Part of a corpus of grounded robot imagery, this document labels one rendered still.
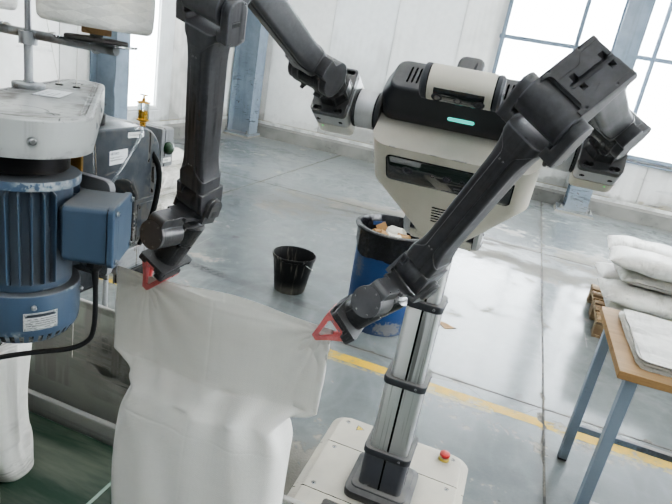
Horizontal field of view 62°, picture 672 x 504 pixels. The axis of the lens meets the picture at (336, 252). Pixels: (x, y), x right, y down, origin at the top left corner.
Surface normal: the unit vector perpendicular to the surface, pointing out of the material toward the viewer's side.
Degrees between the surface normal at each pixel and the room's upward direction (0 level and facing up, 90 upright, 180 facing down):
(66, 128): 90
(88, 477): 0
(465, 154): 40
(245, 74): 90
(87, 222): 90
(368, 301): 78
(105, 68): 90
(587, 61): 60
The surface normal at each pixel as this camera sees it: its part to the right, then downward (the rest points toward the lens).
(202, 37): -0.58, 0.47
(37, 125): 0.61, 0.38
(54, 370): -0.33, 0.26
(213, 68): 0.76, 0.57
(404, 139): -0.08, -0.54
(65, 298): 0.94, 0.27
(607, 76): -0.21, -0.23
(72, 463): 0.17, -0.93
